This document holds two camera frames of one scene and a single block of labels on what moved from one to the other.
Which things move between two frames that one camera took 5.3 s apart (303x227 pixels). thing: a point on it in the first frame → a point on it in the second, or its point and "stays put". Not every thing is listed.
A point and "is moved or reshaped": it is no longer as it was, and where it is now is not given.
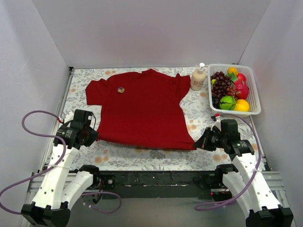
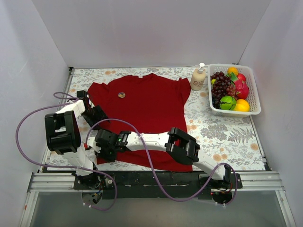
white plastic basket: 253,99 stays put
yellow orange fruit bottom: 242,105 stays put
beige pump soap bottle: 198,78 stays put
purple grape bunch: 223,87 stays put
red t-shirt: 141,109 is moved or reshaped
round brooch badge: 120,90 → 121,94
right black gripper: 203,142 → 102,138
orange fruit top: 233,69 stays put
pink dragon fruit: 242,89 stays put
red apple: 241,76 stays put
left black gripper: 90,136 → 95,113
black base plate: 179,184 stays put
